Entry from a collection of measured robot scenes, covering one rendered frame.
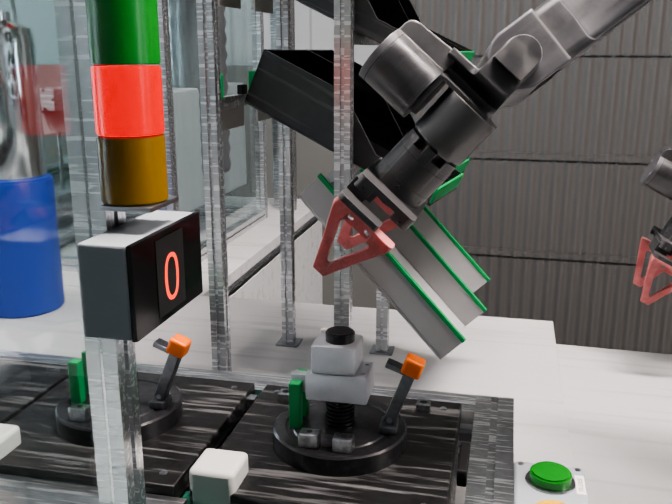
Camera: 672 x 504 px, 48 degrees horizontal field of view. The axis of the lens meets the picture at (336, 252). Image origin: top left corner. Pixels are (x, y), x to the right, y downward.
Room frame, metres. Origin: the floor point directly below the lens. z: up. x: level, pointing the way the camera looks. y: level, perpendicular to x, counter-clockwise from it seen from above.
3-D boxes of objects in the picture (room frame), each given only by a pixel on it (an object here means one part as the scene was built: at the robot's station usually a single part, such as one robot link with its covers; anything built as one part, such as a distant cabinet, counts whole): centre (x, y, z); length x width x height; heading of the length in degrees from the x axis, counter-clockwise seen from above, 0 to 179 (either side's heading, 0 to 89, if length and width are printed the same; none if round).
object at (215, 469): (0.66, 0.11, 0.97); 0.05 x 0.05 x 0.04; 77
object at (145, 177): (0.57, 0.15, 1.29); 0.05 x 0.05 x 0.05
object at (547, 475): (0.67, -0.21, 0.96); 0.04 x 0.04 x 0.02
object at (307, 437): (0.69, 0.03, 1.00); 0.02 x 0.01 x 0.02; 77
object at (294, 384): (0.73, 0.04, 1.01); 0.01 x 0.01 x 0.05; 77
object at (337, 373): (0.73, 0.01, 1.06); 0.08 x 0.04 x 0.07; 77
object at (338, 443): (0.68, -0.01, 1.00); 0.02 x 0.01 x 0.02; 77
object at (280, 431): (0.73, 0.00, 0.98); 0.14 x 0.14 x 0.02
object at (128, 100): (0.57, 0.15, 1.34); 0.05 x 0.05 x 0.05
